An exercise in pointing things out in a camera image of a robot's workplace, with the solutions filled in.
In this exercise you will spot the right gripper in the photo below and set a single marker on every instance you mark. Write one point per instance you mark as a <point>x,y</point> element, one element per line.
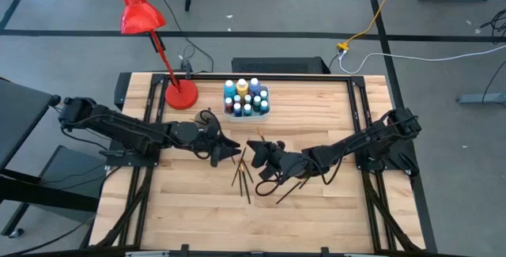
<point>288,162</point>

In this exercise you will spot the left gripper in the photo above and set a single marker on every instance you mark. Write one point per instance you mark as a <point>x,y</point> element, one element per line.
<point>215,146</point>

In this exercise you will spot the thin black paintbrush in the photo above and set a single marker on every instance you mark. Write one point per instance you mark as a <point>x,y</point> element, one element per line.
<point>233,160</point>
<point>240,182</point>
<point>238,170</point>
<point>247,190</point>
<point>286,194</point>
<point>249,174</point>
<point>261,135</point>

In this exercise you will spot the white plastic bin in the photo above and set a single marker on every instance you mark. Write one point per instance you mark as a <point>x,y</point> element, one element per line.
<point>245,119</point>

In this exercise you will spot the small blue paint bottle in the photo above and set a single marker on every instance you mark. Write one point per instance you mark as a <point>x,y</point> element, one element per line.
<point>264,106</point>
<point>237,109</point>

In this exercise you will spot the small teal paint bottle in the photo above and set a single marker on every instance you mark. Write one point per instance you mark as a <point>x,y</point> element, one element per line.
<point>247,109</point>
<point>264,95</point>

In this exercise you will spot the small green paint bottle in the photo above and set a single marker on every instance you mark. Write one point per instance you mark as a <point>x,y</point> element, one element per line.
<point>257,102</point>

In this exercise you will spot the small black paint bottle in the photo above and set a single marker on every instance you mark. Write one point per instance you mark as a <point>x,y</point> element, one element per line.
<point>248,99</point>

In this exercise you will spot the large cyan paint bottle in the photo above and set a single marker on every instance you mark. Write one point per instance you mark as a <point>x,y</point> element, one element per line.
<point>229,91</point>

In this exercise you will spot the large yellow paint bottle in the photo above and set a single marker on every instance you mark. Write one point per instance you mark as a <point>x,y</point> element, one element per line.
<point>242,89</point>

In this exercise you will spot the large purple paint bottle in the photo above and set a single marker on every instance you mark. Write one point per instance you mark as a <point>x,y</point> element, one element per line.
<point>255,88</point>

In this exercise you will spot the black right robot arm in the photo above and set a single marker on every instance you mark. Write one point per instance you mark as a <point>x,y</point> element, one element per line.
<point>363,138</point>

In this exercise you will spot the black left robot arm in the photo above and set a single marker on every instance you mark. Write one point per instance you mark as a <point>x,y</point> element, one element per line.
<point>118,126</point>

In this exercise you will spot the black computer case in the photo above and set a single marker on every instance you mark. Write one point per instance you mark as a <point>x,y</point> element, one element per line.
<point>276,65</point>

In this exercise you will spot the black table clamp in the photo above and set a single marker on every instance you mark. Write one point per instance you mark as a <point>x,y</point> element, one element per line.
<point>186,67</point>

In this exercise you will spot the black edge clamp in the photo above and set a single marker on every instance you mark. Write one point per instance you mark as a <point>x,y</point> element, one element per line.
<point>184,250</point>
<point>325,252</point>

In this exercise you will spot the silver bar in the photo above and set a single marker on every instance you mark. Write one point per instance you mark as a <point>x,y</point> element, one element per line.
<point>146,254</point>
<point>361,255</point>

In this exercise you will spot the red desk lamp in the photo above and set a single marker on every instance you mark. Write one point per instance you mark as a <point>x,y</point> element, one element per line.
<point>138,16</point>

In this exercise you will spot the black side table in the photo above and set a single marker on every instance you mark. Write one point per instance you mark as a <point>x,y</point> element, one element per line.
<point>23,118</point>

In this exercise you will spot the grey desk foot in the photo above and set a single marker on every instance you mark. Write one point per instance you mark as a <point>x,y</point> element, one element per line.
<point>482,99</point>

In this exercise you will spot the black corner bracket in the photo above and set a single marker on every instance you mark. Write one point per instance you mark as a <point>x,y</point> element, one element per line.
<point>120,91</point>

